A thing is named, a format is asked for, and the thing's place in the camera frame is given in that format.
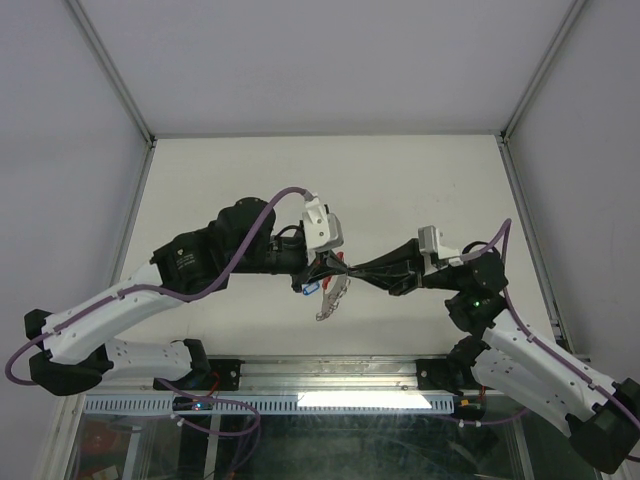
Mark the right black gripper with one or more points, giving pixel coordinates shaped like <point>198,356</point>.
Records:
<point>399,271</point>

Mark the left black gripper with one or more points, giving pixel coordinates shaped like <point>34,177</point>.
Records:
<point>327,265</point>

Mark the red handled keyring holder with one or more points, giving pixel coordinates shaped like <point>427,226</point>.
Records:
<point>333,290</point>

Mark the blue tag key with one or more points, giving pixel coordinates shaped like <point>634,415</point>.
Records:
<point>309,289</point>

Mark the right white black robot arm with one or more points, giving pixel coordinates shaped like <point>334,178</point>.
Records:
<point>598,414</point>

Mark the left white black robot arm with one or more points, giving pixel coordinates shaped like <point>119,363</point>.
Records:
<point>80,348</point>

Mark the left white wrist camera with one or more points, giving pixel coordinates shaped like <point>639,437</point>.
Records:
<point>322,229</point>

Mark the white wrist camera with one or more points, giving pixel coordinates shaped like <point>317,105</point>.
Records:
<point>435,245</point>
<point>322,229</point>

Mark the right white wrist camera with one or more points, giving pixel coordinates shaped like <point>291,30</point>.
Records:
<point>435,245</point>

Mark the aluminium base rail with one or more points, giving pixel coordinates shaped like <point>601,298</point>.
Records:
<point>291,374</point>

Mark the white slotted cable duct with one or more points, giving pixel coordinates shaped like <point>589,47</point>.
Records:
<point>307,403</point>

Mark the right aluminium frame post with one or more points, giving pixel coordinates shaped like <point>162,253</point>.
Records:
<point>544,66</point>

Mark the aluminium frame post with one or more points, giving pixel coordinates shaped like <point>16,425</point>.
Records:
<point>544,66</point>
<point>108,67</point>

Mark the left aluminium frame post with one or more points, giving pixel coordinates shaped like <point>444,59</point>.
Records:
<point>108,67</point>

